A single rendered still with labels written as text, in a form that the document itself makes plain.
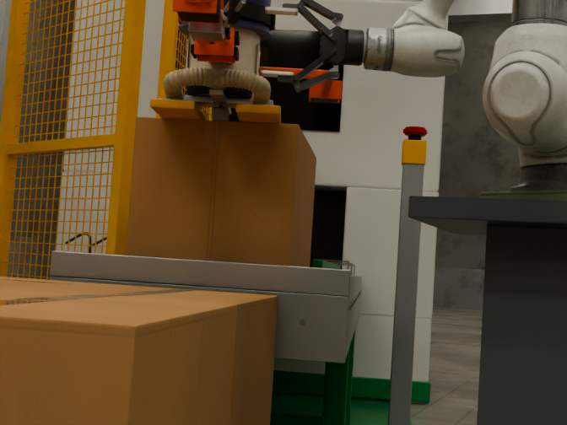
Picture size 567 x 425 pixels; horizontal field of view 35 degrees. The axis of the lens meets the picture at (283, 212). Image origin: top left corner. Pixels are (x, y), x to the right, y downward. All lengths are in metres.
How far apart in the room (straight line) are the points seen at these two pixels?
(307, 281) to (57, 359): 1.27
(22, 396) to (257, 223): 1.36
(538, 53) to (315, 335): 0.82
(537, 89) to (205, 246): 0.93
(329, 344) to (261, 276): 0.22
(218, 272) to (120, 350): 1.27
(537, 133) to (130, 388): 0.99
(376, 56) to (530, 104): 0.45
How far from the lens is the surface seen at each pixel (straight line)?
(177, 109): 2.01
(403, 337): 2.60
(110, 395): 0.81
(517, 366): 1.74
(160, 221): 2.17
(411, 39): 1.90
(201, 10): 1.55
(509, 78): 1.58
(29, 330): 0.82
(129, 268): 2.11
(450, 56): 1.92
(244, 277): 2.05
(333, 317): 2.04
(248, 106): 1.99
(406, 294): 2.59
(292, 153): 2.13
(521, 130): 1.59
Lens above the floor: 0.60
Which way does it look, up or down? 4 degrees up
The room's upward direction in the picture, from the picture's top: 4 degrees clockwise
